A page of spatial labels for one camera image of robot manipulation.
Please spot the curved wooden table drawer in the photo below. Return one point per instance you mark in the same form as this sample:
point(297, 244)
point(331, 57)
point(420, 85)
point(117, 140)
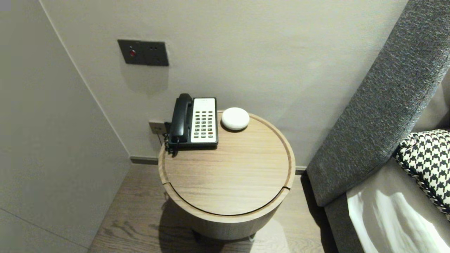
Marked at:
point(225, 226)

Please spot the white domed round speaker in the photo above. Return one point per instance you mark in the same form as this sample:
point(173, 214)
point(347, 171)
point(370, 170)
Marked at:
point(235, 118)

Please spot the white keypad telephone base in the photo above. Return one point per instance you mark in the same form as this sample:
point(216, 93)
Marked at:
point(204, 119)

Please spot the black telephone handset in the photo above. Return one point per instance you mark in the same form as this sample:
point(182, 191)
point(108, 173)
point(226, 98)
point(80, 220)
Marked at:
point(181, 116)

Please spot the round wooden side table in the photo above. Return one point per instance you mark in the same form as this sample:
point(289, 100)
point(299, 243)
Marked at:
point(211, 175)

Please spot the grey fabric headboard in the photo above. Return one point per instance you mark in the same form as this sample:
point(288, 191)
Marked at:
point(379, 105)

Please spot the beige bed linen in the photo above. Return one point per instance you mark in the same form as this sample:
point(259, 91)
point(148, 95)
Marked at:
point(386, 218)

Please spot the houndstooth black white pillow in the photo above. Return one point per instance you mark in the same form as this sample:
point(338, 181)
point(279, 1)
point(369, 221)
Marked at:
point(427, 158)

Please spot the beige wall jack plate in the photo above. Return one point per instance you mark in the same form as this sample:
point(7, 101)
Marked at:
point(156, 127)

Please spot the grey wall baseboard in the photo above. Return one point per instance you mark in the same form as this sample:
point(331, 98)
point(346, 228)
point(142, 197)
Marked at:
point(144, 160)

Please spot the dark wall plate small holes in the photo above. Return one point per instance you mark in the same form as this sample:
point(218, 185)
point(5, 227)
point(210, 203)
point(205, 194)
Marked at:
point(156, 54)

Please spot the dark switch plate red light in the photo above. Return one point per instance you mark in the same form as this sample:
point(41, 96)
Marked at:
point(130, 52)

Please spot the grey fabric bed frame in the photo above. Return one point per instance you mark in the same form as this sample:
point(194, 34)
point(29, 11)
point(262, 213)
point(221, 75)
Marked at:
point(339, 228)

